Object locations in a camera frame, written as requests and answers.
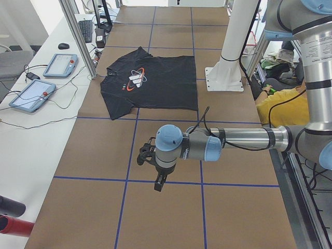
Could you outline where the near teach pendant tablet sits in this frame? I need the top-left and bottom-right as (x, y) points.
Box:
(9, 79), (57, 113)

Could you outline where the teach pendant tablet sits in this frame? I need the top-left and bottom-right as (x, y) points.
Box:
(9, 79), (57, 113)
(43, 53), (78, 78)

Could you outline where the black computer mouse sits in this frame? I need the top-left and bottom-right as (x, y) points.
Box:
(58, 43), (70, 50)

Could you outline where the person in yellow shirt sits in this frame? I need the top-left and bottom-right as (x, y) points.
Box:
(255, 82), (309, 127)

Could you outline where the aluminium frame post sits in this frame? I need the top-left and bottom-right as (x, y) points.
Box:
(59, 0), (97, 79)

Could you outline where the black pendant cable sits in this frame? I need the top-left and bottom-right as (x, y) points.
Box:
(0, 64), (89, 129)

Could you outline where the far teach pendant tablet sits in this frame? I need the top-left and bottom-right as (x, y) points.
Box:
(43, 53), (78, 78)

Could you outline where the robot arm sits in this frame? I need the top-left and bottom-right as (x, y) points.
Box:
(151, 1), (331, 191)

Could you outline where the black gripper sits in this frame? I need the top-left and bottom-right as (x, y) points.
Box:
(154, 162), (175, 191)

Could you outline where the red black cylinder tool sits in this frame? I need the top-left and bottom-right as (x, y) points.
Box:
(1, 196), (34, 237)

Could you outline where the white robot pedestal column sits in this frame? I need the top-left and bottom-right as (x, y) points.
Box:
(205, 0), (260, 92)

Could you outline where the black t-shirt with logo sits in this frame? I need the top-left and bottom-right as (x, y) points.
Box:
(100, 47), (198, 120)

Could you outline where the brown paper table cover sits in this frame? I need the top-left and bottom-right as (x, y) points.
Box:
(24, 7), (299, 249)

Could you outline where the black keyboard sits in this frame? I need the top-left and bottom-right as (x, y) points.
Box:
(78, 20), (93, 43)

